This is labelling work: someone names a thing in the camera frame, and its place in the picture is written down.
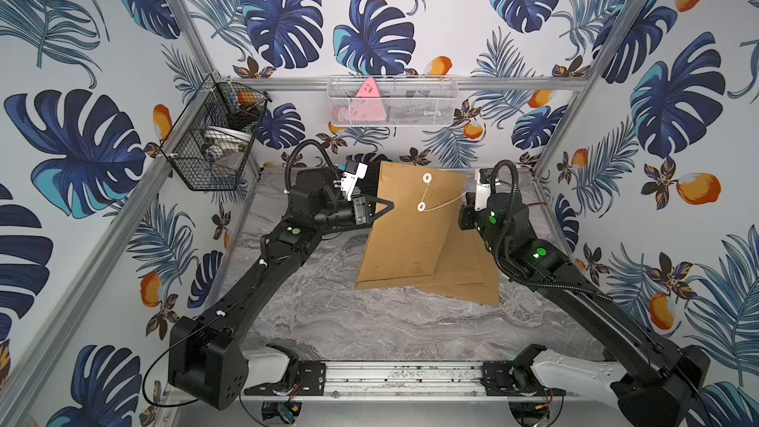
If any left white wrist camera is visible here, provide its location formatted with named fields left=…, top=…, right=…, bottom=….
left=335, top=161, right=368, bottom=201

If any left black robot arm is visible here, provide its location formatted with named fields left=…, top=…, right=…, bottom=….
left=166, top=156, right=395, bottom=410

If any black plastic tool case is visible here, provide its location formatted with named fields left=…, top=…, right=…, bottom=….
left=338, top=152, right=391, bottom=170

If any pink triangular power strip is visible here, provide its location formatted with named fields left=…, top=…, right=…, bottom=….
left=346, top=77, right=387, bottom=124

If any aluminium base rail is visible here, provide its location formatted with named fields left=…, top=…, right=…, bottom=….
left=220, top=351, right=625, bottom=408

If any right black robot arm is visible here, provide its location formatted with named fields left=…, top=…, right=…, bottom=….
left=459, top=160, right=712, bottom=426

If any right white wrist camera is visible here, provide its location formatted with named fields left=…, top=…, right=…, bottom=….
left=474, top=168, right=492, bottom=212

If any black wire basket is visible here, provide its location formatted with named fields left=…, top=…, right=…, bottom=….
left=160, top=74, right=272, bottom=193

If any brown kraft file bag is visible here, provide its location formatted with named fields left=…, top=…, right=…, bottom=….
left=421, top=227, right=484, bottom=287
left=419, top=245, right=500, bottom=306
left=355, top=162, right=466, bottom=290

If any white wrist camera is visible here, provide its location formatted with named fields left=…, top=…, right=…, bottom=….
left=474, top=168, right=492, bottom=212
left=335, top=161, right=368, bottom=201

